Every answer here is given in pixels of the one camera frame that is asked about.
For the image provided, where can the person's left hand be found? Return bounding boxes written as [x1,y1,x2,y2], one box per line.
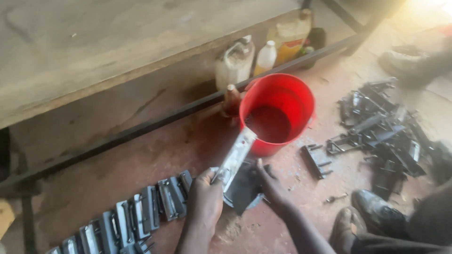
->
[186,168,224,230]

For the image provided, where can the person's right hand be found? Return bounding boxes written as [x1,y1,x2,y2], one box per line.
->
[256,159,294,218]

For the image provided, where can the dark metal hinge piece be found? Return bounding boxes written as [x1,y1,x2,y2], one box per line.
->
[226,160,277,216]

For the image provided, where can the silver coated paint brush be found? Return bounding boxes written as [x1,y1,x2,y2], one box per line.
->
[211,127,258,193]

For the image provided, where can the dark red liquid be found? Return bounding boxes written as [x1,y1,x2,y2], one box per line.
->
[244,105,292,144]

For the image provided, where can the brown plastic bottle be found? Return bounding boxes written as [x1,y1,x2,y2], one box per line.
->
[221,84,243,119]

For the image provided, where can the red plastic bucket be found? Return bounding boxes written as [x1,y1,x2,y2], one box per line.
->
[239,73,316,157]

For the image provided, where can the small metal bolt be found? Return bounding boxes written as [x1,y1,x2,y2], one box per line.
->
[325,193,349,204]

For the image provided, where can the row of silver painted hinges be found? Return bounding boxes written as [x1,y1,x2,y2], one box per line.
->
[45,169,194,254]

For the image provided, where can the black work boot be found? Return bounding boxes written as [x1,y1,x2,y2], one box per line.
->
[328,207,368,254]
[351,189,410,240]

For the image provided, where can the white plastic jerrycan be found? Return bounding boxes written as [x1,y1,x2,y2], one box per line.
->
[214,35,256,92]

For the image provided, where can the small white plastic bottle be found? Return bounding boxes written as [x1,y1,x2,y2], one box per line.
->
[253,40,278,77]

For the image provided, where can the pile of black metal parts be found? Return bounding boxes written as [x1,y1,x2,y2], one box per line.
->
[325,78,452,201]

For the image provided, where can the yellow oil jerrycan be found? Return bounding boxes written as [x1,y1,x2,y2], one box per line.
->
[266,9,313,66]

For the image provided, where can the dark plastic bottle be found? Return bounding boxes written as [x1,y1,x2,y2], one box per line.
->
[303,28,327,70]

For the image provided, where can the person's dark trousers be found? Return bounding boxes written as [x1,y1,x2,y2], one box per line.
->
[350,178,452,254]

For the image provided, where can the yellow object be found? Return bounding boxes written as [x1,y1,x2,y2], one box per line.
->
[0,199,16,241]

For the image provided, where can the single black metal bracket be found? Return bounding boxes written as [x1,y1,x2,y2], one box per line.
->
[300,143,333,181]

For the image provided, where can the black metal table frame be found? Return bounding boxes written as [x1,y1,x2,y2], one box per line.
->
[0,0,389,254]

